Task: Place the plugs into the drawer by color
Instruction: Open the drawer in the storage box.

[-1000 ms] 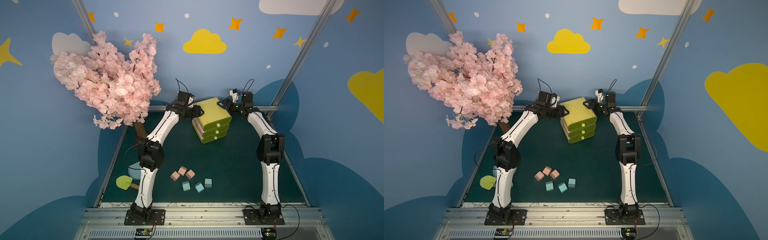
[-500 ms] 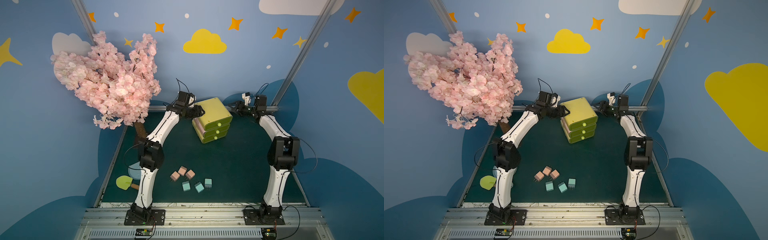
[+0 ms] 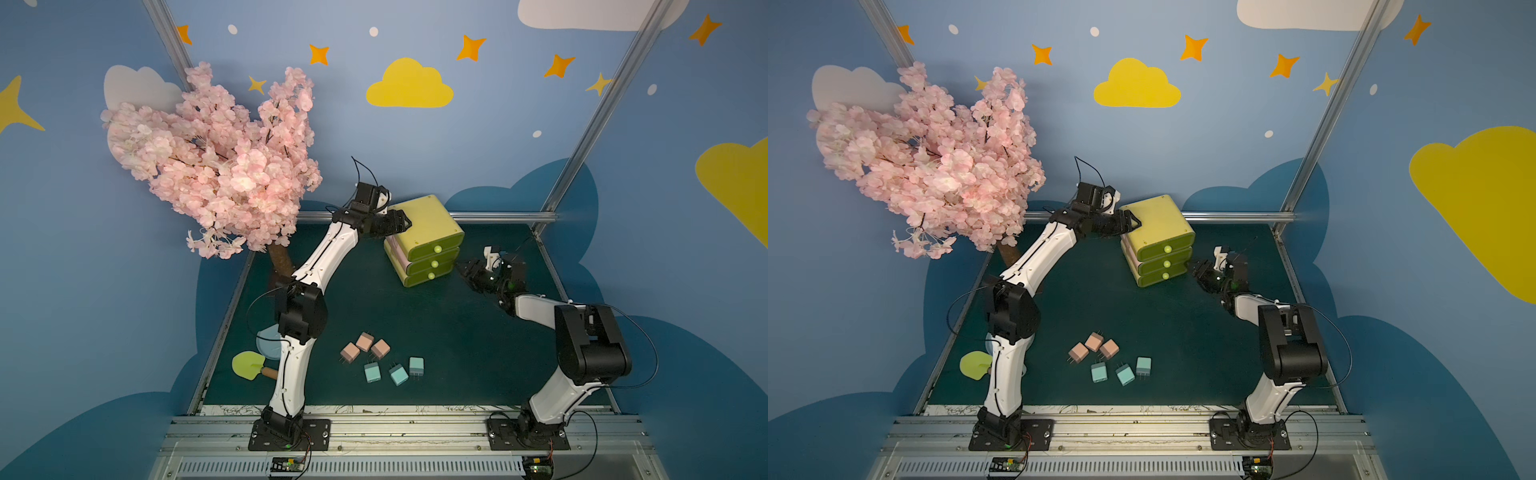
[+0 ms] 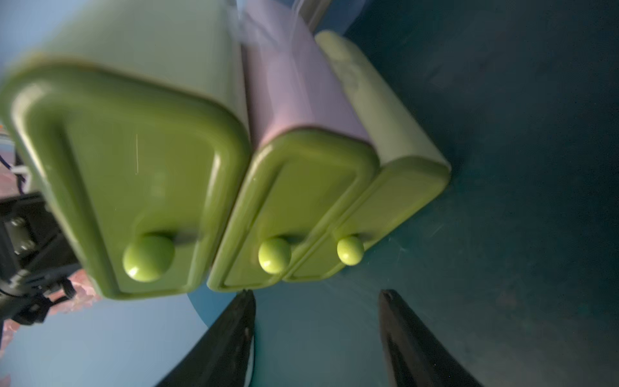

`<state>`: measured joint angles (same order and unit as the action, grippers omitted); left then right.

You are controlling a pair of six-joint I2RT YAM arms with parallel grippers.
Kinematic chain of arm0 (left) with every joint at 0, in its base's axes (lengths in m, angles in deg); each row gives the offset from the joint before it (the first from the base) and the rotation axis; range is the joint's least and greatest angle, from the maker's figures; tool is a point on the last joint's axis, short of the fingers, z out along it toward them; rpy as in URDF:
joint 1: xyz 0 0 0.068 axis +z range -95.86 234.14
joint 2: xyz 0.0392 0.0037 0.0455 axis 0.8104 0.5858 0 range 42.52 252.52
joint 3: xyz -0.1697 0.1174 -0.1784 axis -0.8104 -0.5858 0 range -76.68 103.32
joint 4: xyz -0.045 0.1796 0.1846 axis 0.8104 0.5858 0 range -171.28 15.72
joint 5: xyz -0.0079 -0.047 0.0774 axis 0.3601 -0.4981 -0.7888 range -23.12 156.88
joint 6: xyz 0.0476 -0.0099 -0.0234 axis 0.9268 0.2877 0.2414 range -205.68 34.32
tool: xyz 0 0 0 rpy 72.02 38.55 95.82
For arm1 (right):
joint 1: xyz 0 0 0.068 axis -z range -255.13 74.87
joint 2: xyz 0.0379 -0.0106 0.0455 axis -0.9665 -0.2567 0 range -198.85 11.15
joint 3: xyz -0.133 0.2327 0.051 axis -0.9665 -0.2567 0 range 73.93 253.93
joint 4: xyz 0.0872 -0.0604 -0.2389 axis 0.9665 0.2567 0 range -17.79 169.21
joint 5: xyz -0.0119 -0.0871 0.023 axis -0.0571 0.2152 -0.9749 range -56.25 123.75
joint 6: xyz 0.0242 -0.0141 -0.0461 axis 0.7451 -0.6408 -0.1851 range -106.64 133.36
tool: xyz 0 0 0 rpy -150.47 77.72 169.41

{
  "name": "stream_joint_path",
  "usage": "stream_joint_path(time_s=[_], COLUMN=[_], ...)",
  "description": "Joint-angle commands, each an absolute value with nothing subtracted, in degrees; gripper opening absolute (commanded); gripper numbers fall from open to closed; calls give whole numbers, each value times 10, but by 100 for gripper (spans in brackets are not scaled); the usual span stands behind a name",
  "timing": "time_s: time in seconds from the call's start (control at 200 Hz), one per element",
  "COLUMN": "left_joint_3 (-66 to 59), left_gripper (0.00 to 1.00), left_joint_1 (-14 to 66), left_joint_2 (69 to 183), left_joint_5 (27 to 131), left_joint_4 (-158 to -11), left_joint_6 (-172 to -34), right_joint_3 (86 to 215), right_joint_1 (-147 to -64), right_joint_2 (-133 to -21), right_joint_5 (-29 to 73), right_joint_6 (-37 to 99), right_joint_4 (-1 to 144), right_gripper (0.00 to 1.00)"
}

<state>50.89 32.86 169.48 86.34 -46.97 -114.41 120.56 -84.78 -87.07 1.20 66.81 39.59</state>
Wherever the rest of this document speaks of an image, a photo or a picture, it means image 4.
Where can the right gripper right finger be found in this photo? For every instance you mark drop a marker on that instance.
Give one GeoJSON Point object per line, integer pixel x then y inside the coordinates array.
{"type": "Point", "coordinates": [413, 355]}

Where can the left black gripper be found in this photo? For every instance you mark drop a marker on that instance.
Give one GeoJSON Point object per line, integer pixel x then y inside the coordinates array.
{"type": "Point", "coordinates": [36, 260]}

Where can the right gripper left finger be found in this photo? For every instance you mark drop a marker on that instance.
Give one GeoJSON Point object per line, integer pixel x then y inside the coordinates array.
{"type": "Point", "coordinates": [225, 354]}

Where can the yellow green drawer cabinet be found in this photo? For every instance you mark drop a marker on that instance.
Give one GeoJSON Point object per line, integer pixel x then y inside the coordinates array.
{"type": "Point", "coordinates": [259, 59]}

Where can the pink cherry blossom tree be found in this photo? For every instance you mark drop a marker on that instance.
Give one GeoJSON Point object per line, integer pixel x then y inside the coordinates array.
{"type": "Point", "coordinates": [15, 180]}

